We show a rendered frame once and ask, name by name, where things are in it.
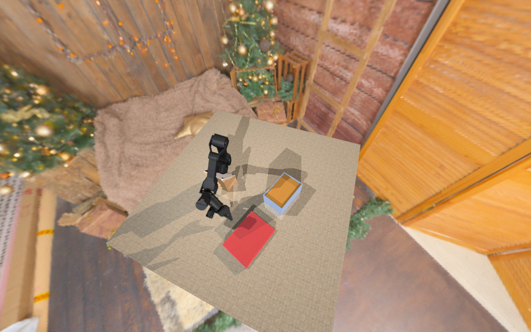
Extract red lid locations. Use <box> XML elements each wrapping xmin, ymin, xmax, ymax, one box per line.
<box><xmin>223</xmin><ymin>211</ymin><xmax>275</xmax><ymax>268</ymax></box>

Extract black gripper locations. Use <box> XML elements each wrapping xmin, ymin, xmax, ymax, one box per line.
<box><xmin>209</xmin><ymin>197</ymin><xmax>233</xmax><ymax>221</ymax></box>

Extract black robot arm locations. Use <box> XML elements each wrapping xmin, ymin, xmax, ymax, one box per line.
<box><xmin>195</xmin><ymin>133</ymin><xmax>231</xmax><ymax>219</ymax></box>

